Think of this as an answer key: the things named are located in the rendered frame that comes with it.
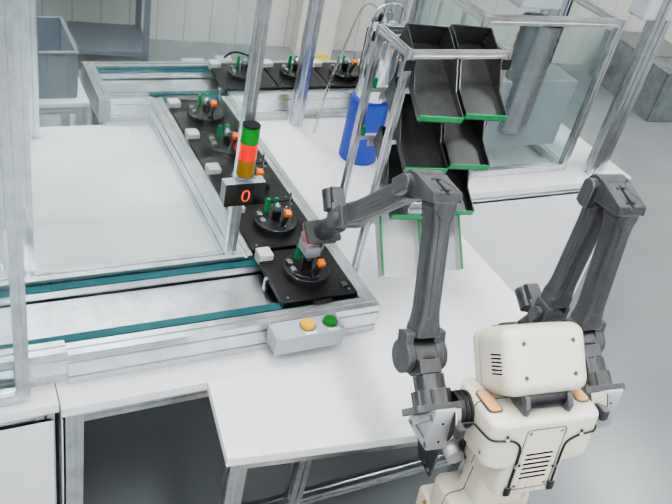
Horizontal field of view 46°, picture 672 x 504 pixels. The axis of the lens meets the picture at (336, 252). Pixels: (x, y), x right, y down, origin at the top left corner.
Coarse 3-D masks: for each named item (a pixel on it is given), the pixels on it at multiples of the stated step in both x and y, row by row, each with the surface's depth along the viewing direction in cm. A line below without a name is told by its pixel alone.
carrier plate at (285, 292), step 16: (288, 256) 243; (272, 272) 236; (336, 272) 242; (272, 288) 232; (288, 288) 231; (304, 288) 232; (320, 288) 234; (336, 288) 235; (352, 288) 237; (288, 304) 226; (304, 304) 229
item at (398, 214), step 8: (384, 128) 238; (376, 136) 240; (376, 144) 240; (376, 152) 240; (392, 152) 243; (392, 160) 241; (392, 168) 240; (400, 168) 240; (384, 176) 234; (392, 176) 238; (384, 184) 234; (400, 208) 233; (392, 216) 229; (400, 216) 230; (408, 216) 231; (416, 216) 231
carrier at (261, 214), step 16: (256, 208) 261; (272, 208) 260; (288, 208) 258; (240, 224) 252; (256, 224) 252; (272, 224) 252; (288, 224) 254; (256, 240) 247; (272, 240) 249; (288, 240) 250
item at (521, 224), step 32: (576, 160) 364; (480, 192) 322; (512, 192) 331; (544, 192) 342; (576, 192) 351; (480, 224) 335; (512, 224) 344; (544, 224) 354; (512, 256) 358; (544, 256) 369; (512, 288) 373; (576, 288) 397
